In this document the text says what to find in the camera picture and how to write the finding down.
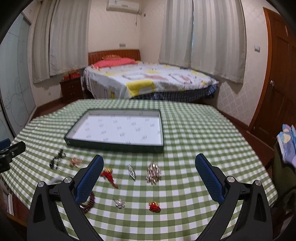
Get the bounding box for dark red bead bracelet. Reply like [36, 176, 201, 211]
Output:
[79, 190, 96, 213]

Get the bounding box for gold chain necklace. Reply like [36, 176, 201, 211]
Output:
[69, 157, 83, 168]

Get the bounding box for black bead cord necklace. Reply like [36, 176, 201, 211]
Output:
[49, 148, 67, 171]

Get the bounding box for red tassel gold charm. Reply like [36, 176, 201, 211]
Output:
[100, 168, 118, 189]

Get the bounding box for silver flower pearl brooch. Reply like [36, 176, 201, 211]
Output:
[114, 198, 125, 209]

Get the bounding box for silver leaf brooch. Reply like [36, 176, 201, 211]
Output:
[128, 165, 136, 181]

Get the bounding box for small red knot charm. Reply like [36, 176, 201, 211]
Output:
[149, 201, 161, 213]

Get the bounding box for crystal cluster brooch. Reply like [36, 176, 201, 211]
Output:
[145, 162, 161, 185]

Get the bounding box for glass wardrobe door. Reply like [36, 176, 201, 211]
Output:
[1, 14, 36, 140]

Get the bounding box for green white checkered tablecloth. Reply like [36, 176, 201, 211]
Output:
[3, 99, 278, 240]

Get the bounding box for dark wooden nightstand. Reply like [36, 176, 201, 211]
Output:
[60, 77, 84, 103]

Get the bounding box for colourful folded cloth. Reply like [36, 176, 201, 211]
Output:
[277, 124, 296, 168]

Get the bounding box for green shallow box tray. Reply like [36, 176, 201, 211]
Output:
[64, 109, 165, 153]

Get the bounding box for red boxes on nightstand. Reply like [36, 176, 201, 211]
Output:
[63, 69, 80, 81]

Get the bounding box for brown wooden door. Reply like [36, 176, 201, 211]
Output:
[249, 8, 295, 147]

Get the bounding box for bed with patterned sheet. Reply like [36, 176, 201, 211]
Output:
[81, 61, 219, 102]

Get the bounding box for wooden headboard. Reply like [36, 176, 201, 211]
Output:
[88, 49, 141, 65]

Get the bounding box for left window curtains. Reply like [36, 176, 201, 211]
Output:
[32, 1, 91, 84]

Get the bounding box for window curtains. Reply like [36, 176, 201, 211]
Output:
[32, 1, 91, 84]
[159, 1, 246, 83]

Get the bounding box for pink pillow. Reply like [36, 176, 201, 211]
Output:
[91, 58, 137, 69]

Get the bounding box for right window curtains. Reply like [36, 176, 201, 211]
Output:
[159, 1, 246, 83]

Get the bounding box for white wall air conditioner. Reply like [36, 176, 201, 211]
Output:
[106, 0, 139, 13]

